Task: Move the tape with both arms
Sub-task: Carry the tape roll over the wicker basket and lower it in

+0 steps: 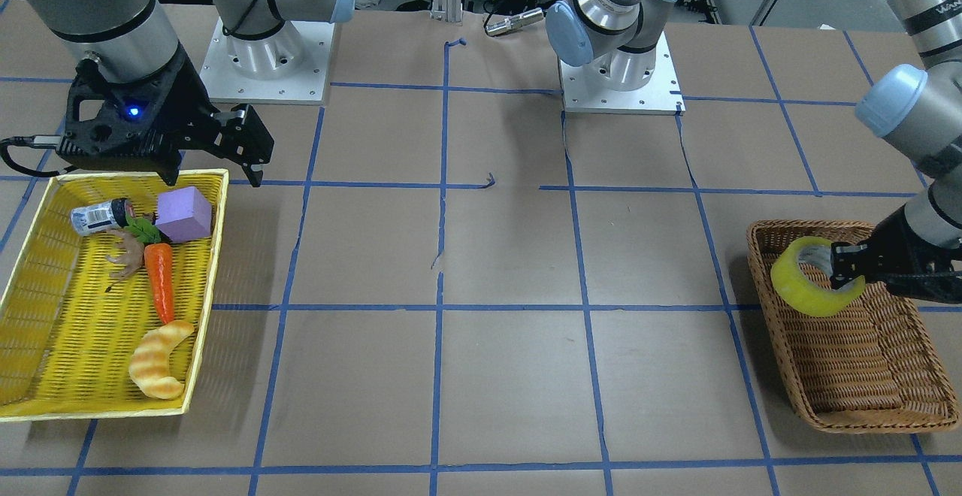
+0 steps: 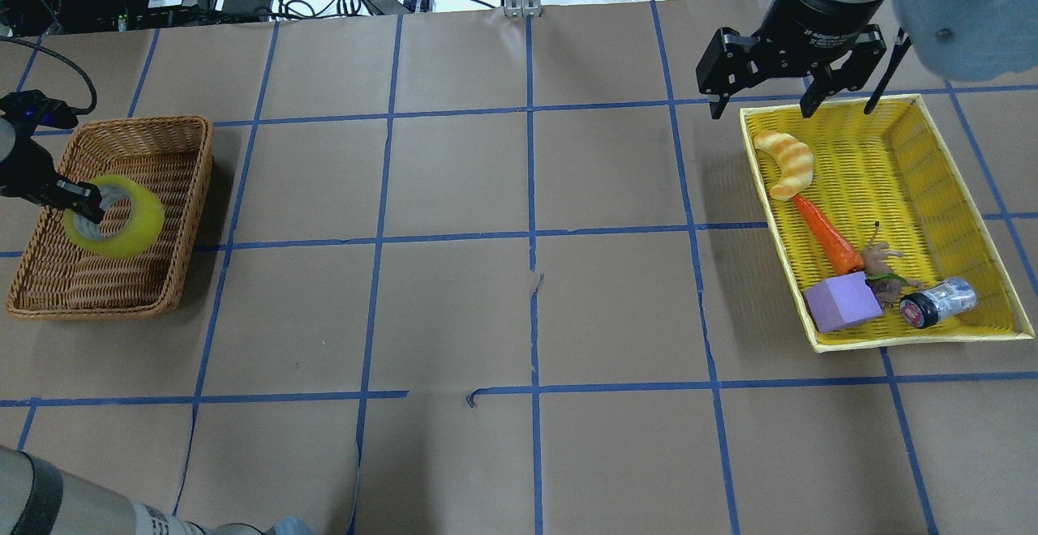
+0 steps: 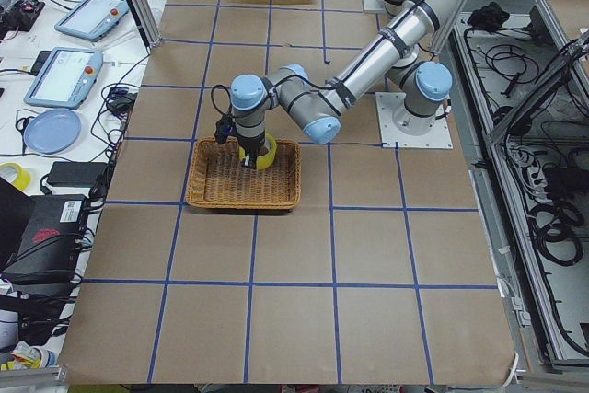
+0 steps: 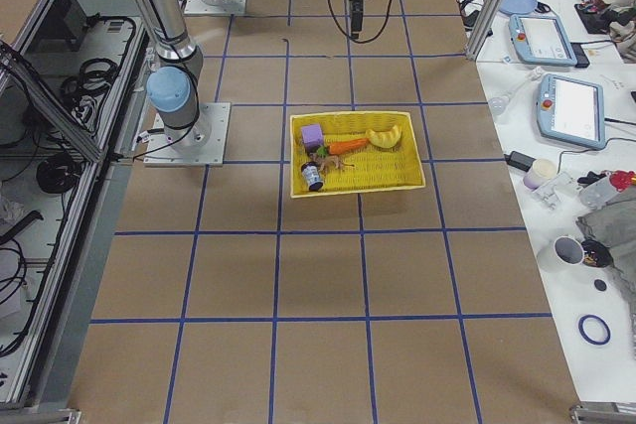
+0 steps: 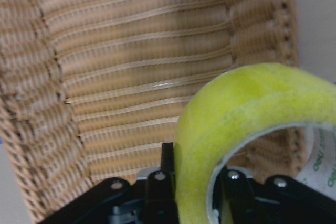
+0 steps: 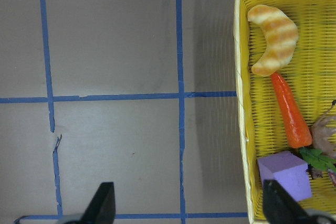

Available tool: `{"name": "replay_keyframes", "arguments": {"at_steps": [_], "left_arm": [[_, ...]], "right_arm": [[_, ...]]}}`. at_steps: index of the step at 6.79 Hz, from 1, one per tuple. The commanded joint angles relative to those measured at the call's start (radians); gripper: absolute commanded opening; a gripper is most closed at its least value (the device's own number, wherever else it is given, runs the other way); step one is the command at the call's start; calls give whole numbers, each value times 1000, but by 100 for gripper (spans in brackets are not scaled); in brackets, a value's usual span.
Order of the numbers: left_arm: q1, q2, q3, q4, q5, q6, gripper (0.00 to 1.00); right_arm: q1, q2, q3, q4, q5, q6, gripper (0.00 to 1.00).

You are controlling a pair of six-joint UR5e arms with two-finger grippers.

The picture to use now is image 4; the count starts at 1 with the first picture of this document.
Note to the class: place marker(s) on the small blue white can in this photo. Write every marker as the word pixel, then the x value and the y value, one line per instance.
pixel 312 176

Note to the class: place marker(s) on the yellow plastic basket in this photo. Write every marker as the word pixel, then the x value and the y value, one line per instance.
pixel 374 169

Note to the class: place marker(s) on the white mug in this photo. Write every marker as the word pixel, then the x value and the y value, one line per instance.
pixel 561 254

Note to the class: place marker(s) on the brown toy animal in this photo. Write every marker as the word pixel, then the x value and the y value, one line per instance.
pixel 330 161

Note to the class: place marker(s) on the blue teach pendant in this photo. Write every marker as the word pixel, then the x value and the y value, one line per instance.
pixel 541 40
pixel 571 111

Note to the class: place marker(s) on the black round cap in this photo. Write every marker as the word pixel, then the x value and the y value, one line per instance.
pixel 600 285

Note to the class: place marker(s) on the black power adapter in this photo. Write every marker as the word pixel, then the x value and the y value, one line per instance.
pixel 519 161

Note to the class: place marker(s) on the grey cloth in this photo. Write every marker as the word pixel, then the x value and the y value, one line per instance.
pixel 609 242

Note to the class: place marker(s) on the white lavender cup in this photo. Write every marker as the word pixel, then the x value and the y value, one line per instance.
pixel 541 171

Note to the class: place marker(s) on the blue plastic plate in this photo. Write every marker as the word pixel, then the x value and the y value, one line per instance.
pixel 518 7

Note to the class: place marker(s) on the upper blue teach pendant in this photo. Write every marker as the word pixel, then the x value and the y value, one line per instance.
pixel 541 40

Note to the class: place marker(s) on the orange toy carrot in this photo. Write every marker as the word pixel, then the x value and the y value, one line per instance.
pixel 342 147

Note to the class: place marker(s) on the purple cube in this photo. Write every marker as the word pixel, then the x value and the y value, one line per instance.
pixel 312 137

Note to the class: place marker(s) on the lower blue teach pendant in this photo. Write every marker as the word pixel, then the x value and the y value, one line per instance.
pixel 571 111

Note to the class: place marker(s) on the yellow toy bread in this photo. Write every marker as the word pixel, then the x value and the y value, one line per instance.
pixel 384 139

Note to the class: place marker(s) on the aluminium frame post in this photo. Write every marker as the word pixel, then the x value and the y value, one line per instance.
pixel 489 2

